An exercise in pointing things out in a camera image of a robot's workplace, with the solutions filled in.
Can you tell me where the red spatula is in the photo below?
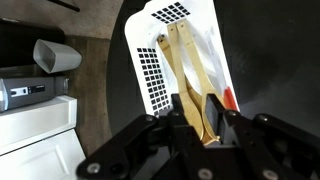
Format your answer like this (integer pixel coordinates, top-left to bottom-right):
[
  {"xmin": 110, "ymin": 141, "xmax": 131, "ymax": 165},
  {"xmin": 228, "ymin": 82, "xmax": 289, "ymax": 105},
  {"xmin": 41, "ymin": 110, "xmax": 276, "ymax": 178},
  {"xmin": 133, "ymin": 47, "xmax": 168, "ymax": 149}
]
[{"xmin": 223, "ymin": 85, "xmax": 240, "ymax": 113}]

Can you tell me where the white plastic basket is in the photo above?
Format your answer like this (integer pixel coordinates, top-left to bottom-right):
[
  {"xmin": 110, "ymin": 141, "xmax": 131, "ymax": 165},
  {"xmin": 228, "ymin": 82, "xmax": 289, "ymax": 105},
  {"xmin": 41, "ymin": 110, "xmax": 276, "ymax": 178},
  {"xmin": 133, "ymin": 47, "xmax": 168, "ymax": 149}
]
[{"xmin": 124, "ymin": 0, "xmax": 241, "ymax": 118}]

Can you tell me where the slotted wooden spatula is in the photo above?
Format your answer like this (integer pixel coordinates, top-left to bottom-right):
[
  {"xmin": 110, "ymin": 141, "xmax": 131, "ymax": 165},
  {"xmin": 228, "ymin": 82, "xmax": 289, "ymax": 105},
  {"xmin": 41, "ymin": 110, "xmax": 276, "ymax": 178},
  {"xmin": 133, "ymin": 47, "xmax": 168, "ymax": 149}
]
[{"xmin": 175, "ymin": 19, "xmax": 225, "ymax": 145}]

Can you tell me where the grey box appliance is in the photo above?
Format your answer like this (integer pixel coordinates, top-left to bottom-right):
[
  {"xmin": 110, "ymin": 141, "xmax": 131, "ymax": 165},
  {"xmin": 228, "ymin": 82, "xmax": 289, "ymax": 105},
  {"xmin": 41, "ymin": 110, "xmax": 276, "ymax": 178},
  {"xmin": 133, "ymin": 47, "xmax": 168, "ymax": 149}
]
[{"xmin": 0, "ymin": 75, "xmax": 70, "ymax": 113}]

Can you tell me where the wooden spoon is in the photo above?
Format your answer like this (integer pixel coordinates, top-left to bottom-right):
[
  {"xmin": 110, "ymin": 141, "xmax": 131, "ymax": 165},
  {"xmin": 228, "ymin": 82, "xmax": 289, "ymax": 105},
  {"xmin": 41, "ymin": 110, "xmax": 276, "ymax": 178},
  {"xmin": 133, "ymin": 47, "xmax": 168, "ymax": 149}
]
[{"xmin": 165, "ymin": 22, "xmax": 205, "ymax": 146}]

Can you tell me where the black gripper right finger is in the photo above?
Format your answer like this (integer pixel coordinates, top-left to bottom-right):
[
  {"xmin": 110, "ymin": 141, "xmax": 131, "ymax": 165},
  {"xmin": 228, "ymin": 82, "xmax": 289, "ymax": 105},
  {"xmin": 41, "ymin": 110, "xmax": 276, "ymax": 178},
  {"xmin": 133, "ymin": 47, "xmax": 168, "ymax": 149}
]
[{"xmin": 203, "ymin": 93, "xmax": 320, "ymax": 180}]

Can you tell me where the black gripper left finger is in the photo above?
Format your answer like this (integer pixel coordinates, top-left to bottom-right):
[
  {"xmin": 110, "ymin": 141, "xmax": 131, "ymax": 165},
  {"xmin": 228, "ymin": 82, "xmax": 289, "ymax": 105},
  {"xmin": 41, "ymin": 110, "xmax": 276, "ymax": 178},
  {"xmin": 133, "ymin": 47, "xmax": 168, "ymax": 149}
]
[{"xmin": 76, "ymin": 93, "xmax": 188, "ymax": 180}]

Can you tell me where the black rounded box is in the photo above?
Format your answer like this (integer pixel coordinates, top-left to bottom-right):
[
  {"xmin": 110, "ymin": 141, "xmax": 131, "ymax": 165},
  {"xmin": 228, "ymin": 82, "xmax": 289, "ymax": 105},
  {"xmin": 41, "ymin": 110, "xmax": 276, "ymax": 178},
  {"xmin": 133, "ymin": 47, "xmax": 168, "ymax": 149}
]
[{"xmin": 0, "ymin": 19, "xmax": 66, "ymax": 68}]

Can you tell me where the small white waste bin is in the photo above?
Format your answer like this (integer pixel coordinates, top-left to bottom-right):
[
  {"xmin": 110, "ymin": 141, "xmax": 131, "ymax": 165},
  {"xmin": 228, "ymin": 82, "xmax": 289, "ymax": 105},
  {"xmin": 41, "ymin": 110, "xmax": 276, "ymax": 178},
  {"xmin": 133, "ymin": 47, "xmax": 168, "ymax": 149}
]
[{"xmin": 32, "ymin": 38, "xmax": 83, "ymax": 74}]

